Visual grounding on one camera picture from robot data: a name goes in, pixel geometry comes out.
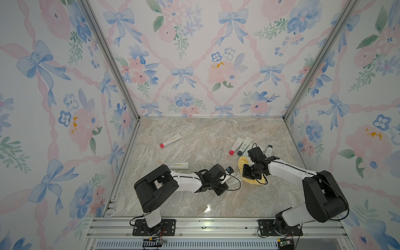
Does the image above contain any left aluminium frame post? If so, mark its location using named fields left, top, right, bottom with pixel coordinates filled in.
left=77, top=0, right=140, bottom=123

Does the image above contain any aluminium front rail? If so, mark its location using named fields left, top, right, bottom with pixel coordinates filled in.
left=82, top=217, right=354, bottom=250

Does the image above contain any aluminium frame post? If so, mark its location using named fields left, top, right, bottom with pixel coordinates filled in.
left=77, top=0, right=140, bottom=123
left=283, top=0, right=359, bottom=123

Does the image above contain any dark green cap toothpaste tube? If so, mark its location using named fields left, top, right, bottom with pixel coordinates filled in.
left=237, top=137, right=253, bottom=156

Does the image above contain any pink cap toothpaste tube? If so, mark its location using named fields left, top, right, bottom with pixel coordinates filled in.
left=159, top=133, right=182, bottom=148
left=229, top=137, right=244, bottom=155

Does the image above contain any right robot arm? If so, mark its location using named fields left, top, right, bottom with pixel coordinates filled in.
left=242, top=156, right=350, bottom=235

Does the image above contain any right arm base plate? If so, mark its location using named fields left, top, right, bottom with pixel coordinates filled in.
left=257, top=219, right=303, bottom=238

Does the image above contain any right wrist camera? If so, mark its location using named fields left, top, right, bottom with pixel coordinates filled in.
left=248, top=146, right=267, bottom=164

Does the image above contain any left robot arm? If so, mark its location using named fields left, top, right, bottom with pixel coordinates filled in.
left=134, top=164, right=234, bottom=229

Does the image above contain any black cap toothpaste tube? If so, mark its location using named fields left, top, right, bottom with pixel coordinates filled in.
left=226, top=176, right=243, bottom=188

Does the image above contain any yellow cleaning cloth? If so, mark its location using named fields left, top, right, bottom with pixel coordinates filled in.
left=238, top=156, right=268, bottom=185

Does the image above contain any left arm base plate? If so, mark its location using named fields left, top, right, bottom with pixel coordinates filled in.
left=132, top=219, right=177, bottom=236

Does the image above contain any toothpaste tube near left arm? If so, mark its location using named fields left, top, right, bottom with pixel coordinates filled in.
left=166, top=162, right=189, bottom=170

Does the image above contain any right aluminium frame post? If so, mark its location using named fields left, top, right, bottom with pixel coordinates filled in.
left=283, top=0, right=359, bottom=123

